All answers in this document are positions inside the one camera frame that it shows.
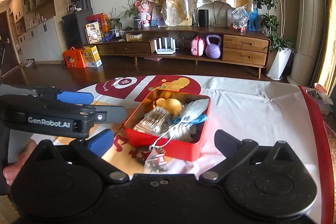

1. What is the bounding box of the blue plastic item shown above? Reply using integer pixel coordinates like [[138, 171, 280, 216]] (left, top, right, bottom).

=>
[[247, 6, 259, 32]]

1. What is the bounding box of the cotton swab pack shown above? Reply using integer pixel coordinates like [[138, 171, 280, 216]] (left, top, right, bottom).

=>
[[133, 106, 170, 136]]

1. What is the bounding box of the white face mask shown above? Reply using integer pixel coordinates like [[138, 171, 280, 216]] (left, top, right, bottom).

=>
[[149, 98, 211, 149]]

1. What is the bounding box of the printed white tablecloth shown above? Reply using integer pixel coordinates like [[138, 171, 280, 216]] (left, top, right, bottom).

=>
[[7, 74, 336, 224]]

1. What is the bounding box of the pyramid tea bag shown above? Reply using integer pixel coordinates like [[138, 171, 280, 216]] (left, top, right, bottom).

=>
[[143, 148, 169, 173]]

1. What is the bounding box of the wooden wall shelf unit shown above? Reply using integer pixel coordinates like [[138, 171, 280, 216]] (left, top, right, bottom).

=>
[[7, 0, 68, 64]]

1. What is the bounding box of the yellow carton box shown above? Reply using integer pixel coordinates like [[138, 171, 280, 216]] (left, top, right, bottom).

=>
[[82, 46, 102, 68]]

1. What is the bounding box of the black smart speaker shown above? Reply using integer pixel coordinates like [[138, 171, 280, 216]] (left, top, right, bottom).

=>
[[198, 9, 209, 27]]

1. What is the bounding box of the white wifi router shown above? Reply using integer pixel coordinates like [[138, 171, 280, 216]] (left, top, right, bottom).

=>
[[154, 37, 176, 55]]

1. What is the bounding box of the potted green tree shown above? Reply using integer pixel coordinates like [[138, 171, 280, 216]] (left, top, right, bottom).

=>
[[254, 0, 294, 81]]

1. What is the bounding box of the wooden TV cabinet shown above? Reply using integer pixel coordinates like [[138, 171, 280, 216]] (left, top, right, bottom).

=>
[[96, 26, 270, 77]]

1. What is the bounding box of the snack box on cabinet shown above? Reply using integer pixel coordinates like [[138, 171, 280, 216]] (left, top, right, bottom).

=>
[[85, 21, 101, 44]]

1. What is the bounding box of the person left hand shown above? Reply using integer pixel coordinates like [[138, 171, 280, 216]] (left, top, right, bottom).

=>
[[3, 139, 37, 186]]

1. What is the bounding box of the purple kettlebell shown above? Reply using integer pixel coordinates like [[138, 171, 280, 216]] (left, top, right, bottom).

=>
[[205, 34, 222, 59]]

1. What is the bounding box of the white lace cloth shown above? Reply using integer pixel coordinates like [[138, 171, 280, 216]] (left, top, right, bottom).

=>
[[167, 123, 197, 143]]

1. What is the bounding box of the red metal tin box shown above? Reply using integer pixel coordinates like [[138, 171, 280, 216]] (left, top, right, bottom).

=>
[[123, 89, 211, 161]]

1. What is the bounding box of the yellow rubber chicken toy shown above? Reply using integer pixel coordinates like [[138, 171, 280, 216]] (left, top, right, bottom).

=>
[[155, 98, 182, 116]]

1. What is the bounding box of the orange gift box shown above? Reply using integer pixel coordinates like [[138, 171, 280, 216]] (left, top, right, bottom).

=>
[[63, 47, 87, 69]]

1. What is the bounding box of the white standing air conditioner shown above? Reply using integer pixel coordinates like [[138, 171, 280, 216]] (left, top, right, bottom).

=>
[[288, 0, 326, 86]]

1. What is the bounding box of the blue nitrile glove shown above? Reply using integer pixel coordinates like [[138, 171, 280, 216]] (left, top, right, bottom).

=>
[[167, 114, 208, 125]]

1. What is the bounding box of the clear plastic bag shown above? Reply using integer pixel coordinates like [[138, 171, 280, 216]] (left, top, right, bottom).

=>
[[230, 6, 249, 33]]

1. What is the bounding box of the yellow curtain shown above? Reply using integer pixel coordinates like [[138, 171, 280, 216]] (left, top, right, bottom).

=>
[[315, 0, 335, 94]]

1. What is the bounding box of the pink plush doll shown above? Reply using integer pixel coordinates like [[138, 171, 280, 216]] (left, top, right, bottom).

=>
[[134, 0, 154, 27]]

